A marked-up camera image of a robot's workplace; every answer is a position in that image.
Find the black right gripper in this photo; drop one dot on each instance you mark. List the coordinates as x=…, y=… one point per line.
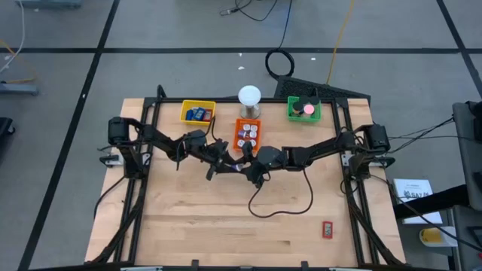
x=271, y=157

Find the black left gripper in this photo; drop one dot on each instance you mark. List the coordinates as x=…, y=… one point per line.
x=218, y=150

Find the purple and white wall charger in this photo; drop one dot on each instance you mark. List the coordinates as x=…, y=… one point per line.
x=242, y=134
x=238, y=168

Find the orange plastic basket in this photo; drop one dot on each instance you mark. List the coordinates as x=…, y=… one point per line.
x=237, y=147

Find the cyan and white wall charger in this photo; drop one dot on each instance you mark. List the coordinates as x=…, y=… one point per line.
x=245, y=127

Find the red framed digital thermometer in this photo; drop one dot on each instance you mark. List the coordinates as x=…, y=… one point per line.
x=327, y=230
x=208, y=115

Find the pink sand hourglass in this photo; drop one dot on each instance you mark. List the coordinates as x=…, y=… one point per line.
x=309, y=109

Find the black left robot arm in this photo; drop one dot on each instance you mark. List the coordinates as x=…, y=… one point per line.
x=158, y=139

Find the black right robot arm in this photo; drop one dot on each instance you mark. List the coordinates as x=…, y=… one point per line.
x=331, y=148

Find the green plastic basket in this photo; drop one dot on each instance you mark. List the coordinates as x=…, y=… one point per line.
x=291, y=116

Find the yellow plastic basket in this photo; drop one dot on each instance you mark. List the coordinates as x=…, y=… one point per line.
x=184, y=120

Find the white round lamp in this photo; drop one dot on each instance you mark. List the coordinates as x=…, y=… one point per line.
x=249, y=95

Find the white sand black hourglass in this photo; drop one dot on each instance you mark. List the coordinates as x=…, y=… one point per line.
x=315, y=100

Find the black perforated panel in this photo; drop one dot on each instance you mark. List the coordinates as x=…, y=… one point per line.
x=301, y=88

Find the white paper manual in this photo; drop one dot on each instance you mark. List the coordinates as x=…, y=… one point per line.
x=412, y=188

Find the yellow tape roll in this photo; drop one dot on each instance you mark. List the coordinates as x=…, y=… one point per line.
x=431, y=236

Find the grey floor stand base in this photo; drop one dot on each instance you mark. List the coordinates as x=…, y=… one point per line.
x=19, y=89

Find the black aluminium table frame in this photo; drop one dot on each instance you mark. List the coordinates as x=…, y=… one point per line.
x=222, y=100

